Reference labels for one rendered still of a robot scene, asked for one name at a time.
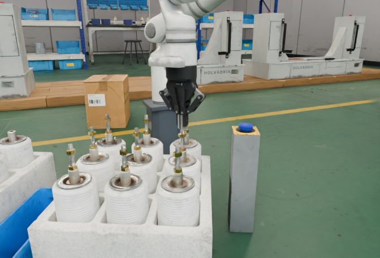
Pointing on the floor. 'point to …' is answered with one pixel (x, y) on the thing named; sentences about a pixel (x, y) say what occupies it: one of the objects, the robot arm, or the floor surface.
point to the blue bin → (22, 224)
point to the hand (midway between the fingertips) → (182, 121)
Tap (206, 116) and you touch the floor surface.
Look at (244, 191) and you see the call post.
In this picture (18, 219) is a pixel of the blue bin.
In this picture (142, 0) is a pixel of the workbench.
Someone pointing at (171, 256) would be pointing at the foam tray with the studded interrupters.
